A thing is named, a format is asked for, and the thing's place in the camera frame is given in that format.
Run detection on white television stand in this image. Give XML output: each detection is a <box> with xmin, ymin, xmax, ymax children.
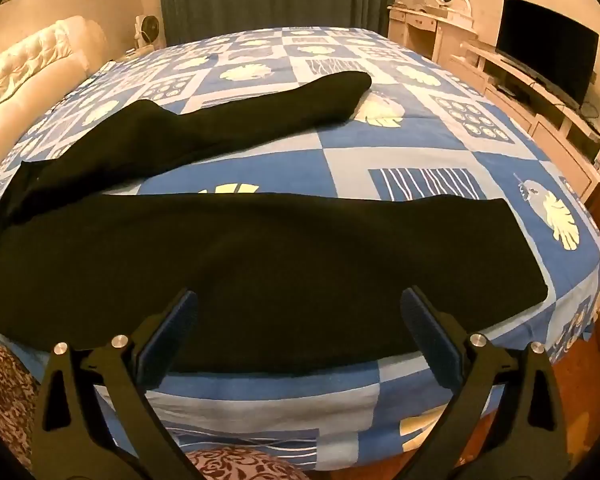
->
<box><xmin>450</xmin><ymin>42</ymin><xmax>600</xmax><ymax>201</ymax></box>

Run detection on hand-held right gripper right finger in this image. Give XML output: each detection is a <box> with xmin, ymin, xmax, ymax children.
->
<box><xmin>400</xmin><ymin>286</ymin><xmax>568</xmax><ymax>480</ymax></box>

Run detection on white dressing table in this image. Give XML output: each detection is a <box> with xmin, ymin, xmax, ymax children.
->
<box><xmin>387</xmin><ymin>2</ymin><xmax>481</xmax><ymax>61</ymax></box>

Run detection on black flat television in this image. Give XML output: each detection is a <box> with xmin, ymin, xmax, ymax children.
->
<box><xmin>495</xmin><ymin>0</ymin><xmax>600</xmax><ymax>111</ymax></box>

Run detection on cream tufted headboard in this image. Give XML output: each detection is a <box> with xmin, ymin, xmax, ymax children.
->
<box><xmin>0</xmin><ymin>16</ymin><xmax>108</xmax><ymax>181</ymax></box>

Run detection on black pants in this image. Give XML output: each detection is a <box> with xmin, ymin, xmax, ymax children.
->
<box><xmin>0</xmin><ymin>71</ymin><xmax>548</xmax><ymax>376</ymax></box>

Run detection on person's patterned clothing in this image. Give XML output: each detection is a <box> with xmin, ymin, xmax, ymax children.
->
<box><xmin>0</xmin><ymin>342</ymin><xmax>306</xmax><ymax>480</ymax></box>

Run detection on small white fan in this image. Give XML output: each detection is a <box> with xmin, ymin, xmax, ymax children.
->
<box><xmin>134</xmin><ymin>14</ymin><xmax>163</xmax><ymax>51</ymax></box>

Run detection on blue patterned bed sheet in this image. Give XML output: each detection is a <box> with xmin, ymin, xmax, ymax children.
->
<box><xmin>0</xmin><ymin>27</ymin><xmax>600</xmax><ymax>471</ymax></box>

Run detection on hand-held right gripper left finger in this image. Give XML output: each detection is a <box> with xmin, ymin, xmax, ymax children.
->
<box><xmin>32</xmin><ymin>287</ymin><xmax>201</xmax><ymax>480</ymax></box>

